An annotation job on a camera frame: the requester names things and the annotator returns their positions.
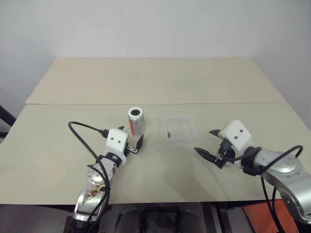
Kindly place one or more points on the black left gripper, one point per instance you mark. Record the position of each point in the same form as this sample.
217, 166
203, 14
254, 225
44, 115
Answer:
132, 150

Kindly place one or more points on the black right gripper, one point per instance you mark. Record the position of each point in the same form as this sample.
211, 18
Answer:
224, 148

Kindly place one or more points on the silver red soda can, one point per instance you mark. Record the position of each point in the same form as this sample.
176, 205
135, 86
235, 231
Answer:
136, 123

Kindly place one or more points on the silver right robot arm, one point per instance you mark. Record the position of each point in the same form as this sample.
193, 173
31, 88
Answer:
286, 170

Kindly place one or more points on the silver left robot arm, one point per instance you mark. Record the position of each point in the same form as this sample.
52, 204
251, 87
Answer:
97, 177

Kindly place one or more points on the clear plastic container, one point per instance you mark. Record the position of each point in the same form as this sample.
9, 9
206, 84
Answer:
192, 136

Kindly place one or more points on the orange red floor panel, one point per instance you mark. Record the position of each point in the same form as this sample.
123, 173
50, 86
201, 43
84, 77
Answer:
257, 216

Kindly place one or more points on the black slanted bar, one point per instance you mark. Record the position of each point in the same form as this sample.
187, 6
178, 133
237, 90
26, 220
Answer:
6, 116

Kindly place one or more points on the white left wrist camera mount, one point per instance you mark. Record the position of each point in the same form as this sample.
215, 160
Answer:
116, 140

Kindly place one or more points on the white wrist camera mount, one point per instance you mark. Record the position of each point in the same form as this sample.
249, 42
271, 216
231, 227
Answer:
236, 133
116, 140

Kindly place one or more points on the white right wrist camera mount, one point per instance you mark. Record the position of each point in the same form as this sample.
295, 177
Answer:
236, 133

